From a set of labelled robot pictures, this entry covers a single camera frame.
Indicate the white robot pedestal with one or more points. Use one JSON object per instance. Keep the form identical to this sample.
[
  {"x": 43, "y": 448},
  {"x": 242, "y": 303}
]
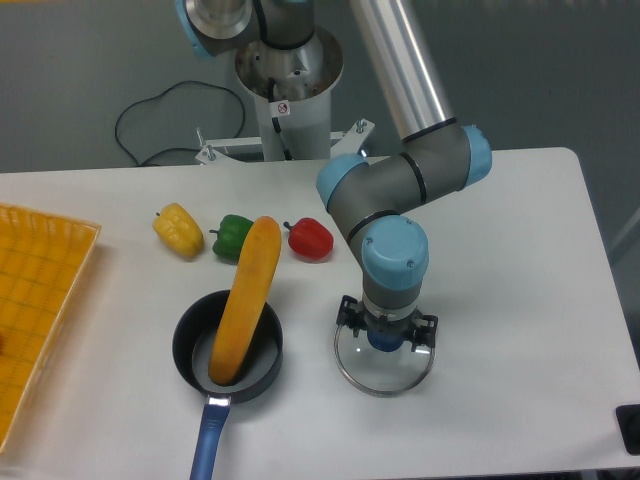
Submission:
[{"x": 291, "y": 90}]

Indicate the orange plastic basket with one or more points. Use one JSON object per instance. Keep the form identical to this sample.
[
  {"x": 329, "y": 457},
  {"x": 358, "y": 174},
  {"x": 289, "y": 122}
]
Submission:
[{"x": 43, "y": 255}]

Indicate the yellow bell pepper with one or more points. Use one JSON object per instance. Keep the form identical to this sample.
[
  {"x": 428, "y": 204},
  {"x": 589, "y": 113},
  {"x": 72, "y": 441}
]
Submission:
[{"x": 177, "y": 229}]

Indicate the glass pot lid blue knob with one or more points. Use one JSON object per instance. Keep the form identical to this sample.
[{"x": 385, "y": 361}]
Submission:
[{"x": 380, "y": 364}]

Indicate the long yellow squash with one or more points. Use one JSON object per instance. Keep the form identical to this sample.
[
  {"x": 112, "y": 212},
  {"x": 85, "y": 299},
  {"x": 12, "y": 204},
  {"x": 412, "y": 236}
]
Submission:
[{"x": 246, "y": 300}]

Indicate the green bell pepper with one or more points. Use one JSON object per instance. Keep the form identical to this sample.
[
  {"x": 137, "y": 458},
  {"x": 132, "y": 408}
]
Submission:
[{"x": 230, "y": 237}]

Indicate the red bell pepper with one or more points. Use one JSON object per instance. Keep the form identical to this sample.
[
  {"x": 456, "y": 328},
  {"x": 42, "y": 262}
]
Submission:
[{"x": 309, "y": 239}]

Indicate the white metal base frame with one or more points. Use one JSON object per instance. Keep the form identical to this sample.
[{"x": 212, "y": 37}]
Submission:
[{"x": 230, "y": 147}]

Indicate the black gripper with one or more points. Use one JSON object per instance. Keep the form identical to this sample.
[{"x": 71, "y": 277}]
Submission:
[{"x": 388, "y": 327}]

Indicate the dark pot blue handle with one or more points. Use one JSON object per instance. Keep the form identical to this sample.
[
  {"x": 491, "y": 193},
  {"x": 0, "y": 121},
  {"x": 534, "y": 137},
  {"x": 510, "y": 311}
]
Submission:
[{"x": 191, "y": 347}]

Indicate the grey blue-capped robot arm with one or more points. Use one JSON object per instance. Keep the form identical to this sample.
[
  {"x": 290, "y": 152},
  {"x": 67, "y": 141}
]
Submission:
[{"x": 368, "y": 202}]

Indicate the black box at table edge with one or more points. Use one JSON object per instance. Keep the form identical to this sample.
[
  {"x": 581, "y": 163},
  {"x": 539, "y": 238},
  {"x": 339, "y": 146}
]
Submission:
[{"x": 628, "y": 417}]

